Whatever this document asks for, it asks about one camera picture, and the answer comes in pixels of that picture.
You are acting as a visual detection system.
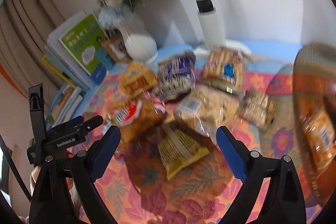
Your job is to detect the red striped bread bag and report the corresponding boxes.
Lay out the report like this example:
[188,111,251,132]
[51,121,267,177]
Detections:
[103,92,167,143]

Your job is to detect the yellow wafer cracker pack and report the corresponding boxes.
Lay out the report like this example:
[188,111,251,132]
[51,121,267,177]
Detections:
[120,62,158,99]

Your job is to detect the yellow chip packet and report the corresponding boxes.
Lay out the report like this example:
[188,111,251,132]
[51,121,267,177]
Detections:
[158,126,210,180]

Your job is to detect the clear cookie bag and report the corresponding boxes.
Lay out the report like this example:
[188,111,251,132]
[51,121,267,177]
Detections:
[174,86,240,142]

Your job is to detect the purple seaweed snack bag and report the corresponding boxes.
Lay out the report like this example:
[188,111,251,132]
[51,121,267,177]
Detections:
[151,51,196,103]

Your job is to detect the cartoon biscuit stick pack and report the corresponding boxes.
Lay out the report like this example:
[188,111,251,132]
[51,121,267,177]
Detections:
[199,47,246,95]

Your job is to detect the red label bread bag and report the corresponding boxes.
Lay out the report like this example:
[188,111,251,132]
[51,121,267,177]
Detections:
[301,104,335,174]

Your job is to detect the green white snack packet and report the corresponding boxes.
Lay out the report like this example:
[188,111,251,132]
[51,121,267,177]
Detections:
[237,87,276,131]

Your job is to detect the person's left hand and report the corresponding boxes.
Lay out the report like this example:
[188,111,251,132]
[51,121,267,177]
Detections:
[30,166,41,194]

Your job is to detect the flat stacked books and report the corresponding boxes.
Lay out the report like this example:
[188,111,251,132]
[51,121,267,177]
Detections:
[46,84,83,130]

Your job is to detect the floral woven table mat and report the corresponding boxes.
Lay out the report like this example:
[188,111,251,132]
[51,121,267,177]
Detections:
[72,66,321,223]

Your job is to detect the upright book row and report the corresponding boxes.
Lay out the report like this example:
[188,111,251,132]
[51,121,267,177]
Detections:
[40,9,108,92]

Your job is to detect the green English grammar book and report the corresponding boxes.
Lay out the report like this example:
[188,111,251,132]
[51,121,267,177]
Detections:
[59,11,106,85]

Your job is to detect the wooden pen holder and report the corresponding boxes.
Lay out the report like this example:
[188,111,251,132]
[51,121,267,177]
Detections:
[101,32,132,64]

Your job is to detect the amber ribbed glass plate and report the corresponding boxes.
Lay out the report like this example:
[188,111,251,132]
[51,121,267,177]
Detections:
[293,42,335,206]

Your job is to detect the beige curtain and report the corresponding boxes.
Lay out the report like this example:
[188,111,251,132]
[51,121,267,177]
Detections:
[0,0,69,109]

